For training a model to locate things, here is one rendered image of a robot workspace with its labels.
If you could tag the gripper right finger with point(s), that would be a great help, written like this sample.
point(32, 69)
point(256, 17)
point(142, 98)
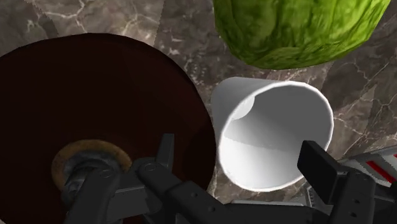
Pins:
point(341, 183)

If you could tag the white cup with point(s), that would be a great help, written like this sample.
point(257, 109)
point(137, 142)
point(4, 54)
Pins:
point(273, 136)

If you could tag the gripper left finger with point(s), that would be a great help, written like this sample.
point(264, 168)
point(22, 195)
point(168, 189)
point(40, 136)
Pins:
point(161, 189)

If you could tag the dark red bowl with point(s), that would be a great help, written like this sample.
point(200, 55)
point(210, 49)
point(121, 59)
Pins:
point(93, 102)

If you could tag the grey box with red stripe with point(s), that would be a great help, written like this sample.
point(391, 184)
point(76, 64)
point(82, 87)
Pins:
point(377, 166)

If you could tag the green lettuce head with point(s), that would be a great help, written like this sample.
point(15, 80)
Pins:
point(294, 31)

